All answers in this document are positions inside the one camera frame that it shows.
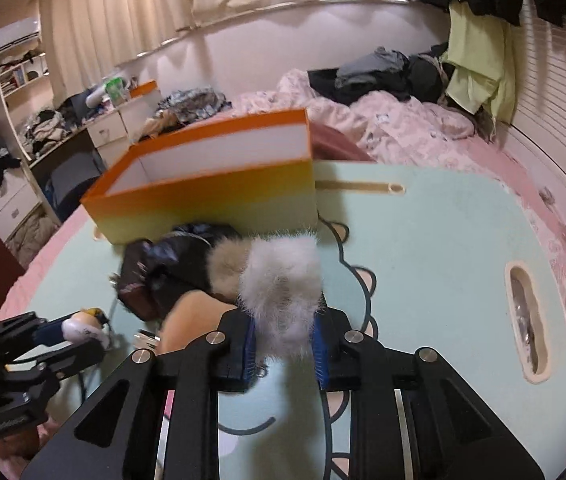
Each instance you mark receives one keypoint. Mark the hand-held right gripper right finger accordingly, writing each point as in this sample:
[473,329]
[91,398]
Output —
[321,355]

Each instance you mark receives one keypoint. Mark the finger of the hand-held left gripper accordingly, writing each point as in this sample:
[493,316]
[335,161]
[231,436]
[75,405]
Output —
[38,327]
[70,355]

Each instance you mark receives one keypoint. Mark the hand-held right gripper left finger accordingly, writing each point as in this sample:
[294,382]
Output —
[249,355]

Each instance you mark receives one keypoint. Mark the small white yellow toy figure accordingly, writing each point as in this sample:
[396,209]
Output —
[83,329]

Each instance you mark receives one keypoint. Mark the white fur pom-pom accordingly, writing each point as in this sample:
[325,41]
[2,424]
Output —
[283,295]

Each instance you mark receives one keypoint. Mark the orange cardboard box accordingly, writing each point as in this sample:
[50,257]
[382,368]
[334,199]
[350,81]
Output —
[203,200]

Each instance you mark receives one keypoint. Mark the beige rounded object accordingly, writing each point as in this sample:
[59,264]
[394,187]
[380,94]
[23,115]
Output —
[188,320]

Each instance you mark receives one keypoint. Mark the small silver metal clip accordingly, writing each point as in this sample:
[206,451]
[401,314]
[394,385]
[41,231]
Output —
[145,339]

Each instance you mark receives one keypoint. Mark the tan fur pom-pom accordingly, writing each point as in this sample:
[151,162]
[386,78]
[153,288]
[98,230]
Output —
[225,265]

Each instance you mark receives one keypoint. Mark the brown drink carton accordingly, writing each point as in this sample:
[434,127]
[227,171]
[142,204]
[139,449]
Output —
[135,280]

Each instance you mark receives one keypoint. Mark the black lace scrunchie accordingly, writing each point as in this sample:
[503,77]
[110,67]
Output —
[183,275]

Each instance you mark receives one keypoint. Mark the white low drawer unit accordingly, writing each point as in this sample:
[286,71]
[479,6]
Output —
[10,207]

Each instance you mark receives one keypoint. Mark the dark floral cloth scrunchie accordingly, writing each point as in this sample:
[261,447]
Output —
[188,240]

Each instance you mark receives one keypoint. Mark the dark office chair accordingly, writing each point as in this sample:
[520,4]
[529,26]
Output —
[73,185]

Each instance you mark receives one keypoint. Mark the light green lap table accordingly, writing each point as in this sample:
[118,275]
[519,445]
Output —
[438,260]

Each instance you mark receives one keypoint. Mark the heap of clothes on desk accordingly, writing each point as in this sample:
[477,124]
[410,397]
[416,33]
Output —
[53,127]

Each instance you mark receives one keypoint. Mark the white drawer cabinet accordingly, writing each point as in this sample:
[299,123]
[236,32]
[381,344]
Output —
[108,130]

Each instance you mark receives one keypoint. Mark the tan garment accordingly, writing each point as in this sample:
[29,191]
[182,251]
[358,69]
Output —
[160,125]

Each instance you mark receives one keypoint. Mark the white rolled paper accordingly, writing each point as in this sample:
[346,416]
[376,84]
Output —
[95,97]

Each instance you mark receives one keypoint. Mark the pink floral quilt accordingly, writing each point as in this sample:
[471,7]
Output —
[403,125]

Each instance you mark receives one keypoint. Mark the white bookshelf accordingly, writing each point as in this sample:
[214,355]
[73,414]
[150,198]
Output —
[18,77]

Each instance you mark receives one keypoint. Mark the grey patterned garment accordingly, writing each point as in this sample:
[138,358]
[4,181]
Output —
[193,102]

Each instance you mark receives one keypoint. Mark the pile of grey black clothes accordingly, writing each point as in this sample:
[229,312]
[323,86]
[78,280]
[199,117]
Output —
[373,67]

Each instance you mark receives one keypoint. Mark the yellow-green garment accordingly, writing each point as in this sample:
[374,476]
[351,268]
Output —
[478,55]

